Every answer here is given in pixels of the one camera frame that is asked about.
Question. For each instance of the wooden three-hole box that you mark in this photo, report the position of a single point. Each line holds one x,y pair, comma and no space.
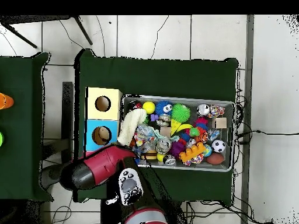
112,112

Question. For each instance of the plain wooden block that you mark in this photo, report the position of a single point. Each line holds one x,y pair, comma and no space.
220,123

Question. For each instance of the orange cone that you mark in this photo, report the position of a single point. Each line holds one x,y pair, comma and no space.
5,102

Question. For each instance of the dark grey stand base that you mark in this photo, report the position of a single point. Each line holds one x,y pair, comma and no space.
50,173

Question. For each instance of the clear mesh bin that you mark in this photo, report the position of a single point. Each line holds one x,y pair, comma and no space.
230,151

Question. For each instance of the silver tin can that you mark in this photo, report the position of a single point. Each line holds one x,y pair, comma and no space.
203,109

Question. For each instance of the purple spiky toy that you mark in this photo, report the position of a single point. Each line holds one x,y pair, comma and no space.
176,148

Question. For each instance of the brown toy football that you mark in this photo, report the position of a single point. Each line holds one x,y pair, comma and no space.
215,159

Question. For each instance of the colourful confetti ball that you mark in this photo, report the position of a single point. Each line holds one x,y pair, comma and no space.
216,110

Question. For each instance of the orange toy brick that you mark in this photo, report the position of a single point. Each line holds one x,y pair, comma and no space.
192,152

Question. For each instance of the orange striped tiger plush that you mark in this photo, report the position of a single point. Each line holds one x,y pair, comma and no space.
202,137

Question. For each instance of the bright green object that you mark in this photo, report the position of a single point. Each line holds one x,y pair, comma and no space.
1,139

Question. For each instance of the purple foam block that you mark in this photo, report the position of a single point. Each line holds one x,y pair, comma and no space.
153,117

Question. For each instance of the black upright panel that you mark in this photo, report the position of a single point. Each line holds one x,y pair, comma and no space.
67,105

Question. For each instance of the black and white soccer ball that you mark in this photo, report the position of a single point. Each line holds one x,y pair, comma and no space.
218,146

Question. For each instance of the green spiky ball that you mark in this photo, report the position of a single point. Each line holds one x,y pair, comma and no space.
180,113

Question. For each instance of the yellow ball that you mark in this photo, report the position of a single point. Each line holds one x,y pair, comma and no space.
148,107

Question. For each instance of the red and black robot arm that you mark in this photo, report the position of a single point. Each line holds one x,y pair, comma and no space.
102,163

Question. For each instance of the dark green table cloth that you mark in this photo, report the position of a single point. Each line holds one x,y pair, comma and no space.
151,77
21,163

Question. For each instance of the blue spiky ball with eyes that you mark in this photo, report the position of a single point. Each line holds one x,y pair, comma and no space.
162,109

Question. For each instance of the black tripod stand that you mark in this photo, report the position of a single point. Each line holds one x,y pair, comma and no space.
35,18

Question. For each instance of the cream waffle cloth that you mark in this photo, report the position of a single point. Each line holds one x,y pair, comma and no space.
130,126

